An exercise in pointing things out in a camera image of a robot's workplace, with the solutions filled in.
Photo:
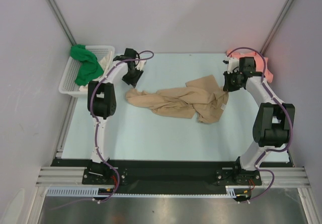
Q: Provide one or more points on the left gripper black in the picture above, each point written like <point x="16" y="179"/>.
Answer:
<point x="133" y="81"/>

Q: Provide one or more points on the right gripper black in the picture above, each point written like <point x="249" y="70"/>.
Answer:
<point x="231" y="81"/>

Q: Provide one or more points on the tan t shirt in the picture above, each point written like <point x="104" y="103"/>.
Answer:
<point x="202" y="96"/>

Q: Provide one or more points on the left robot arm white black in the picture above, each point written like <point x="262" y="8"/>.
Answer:
<point x="102" y="105"/>

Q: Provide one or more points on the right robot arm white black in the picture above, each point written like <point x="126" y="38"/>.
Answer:
<point x="273" y="126"/>

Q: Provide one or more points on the cream t shirt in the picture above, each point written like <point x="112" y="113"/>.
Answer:
<point x="105" y="63"/>

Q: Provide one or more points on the pink folded t shirt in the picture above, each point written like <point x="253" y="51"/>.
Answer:
<point x="259" y="61"/>

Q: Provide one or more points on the green t shirt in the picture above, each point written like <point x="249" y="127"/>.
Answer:
<point x="89" y="69"/>

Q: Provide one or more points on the white plastic basket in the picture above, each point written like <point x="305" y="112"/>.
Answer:
<point x="67" y="84"/>

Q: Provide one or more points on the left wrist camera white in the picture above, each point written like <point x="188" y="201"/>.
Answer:
<point x="140" y="64"/>

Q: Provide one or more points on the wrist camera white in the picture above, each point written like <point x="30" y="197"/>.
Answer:
<point x="232" y="64"/>
<point x="140" y="64"/>

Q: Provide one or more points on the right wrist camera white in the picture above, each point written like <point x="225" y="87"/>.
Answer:
<point x="232" y="64"/>

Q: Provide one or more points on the white slotted cable duct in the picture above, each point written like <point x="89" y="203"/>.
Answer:
<point x="96" y="192"/>

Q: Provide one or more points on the aluminium frame rail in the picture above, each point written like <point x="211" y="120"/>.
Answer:
<point x="275" y="178"/>

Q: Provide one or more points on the right corner aluminium post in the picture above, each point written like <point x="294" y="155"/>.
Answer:
<point x="277" y="24"/>

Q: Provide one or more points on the corner aluminium post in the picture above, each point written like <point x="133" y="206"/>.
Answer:
<point x="61" y="21"/>
<point x="277" y="24"/>

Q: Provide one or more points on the left corner aluminium post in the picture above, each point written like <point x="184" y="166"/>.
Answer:
<point x="61" y="21"/>

